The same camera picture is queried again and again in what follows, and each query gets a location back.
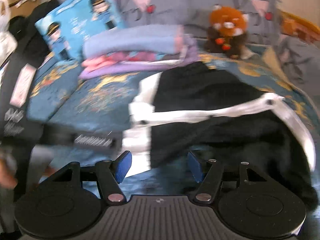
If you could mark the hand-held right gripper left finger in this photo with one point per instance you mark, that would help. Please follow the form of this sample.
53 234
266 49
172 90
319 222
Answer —
123 167

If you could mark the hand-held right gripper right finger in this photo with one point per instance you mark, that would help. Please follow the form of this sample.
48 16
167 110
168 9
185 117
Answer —
195 167

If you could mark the black cardigan with white trim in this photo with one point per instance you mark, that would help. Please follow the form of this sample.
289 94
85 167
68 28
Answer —
200 92

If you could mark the person's left hand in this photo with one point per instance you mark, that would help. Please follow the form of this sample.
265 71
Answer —
6 177

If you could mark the blue floral bedspread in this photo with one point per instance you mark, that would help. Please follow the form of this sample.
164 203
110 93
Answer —
100 100

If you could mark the white plastic bag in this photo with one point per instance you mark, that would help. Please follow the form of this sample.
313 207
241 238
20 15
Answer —
6 30

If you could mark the purple folded garment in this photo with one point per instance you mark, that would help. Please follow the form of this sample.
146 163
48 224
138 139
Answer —
140 68

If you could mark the blue cartoon printed pillow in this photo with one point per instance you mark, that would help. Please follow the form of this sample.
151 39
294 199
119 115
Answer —
75 25

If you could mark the magenta teal patterned folded garment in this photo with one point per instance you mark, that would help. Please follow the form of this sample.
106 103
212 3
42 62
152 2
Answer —
145 55

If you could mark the grey rumpled sheet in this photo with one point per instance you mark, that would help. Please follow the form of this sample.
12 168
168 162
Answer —
300 60

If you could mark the red panda plush toy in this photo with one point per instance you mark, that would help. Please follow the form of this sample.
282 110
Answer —
227 17

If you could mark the grey patterned pillow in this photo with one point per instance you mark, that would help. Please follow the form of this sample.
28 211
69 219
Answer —
175 0

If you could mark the orange wooden object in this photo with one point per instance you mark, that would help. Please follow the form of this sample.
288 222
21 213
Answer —
300 25

